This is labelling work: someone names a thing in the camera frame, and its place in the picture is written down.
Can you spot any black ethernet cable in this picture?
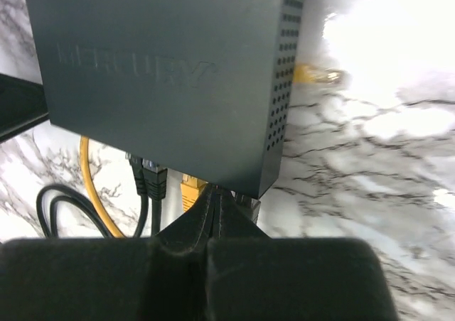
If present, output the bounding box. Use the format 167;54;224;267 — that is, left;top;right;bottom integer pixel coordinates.
141;158;168;236

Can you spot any black network switch box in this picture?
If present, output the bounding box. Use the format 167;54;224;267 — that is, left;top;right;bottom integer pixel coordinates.
26;0;304;198

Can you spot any yellow ethernet cable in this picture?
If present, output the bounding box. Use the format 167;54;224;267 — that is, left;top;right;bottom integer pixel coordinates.
78;62;346;239

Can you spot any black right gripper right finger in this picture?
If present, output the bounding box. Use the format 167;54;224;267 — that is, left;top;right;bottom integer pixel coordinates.
209;187;269;240

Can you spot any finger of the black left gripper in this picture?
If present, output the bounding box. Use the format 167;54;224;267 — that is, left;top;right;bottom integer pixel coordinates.
0;74;49;143

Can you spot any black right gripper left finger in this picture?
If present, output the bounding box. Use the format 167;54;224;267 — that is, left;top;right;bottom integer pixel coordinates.
156;184;215;250

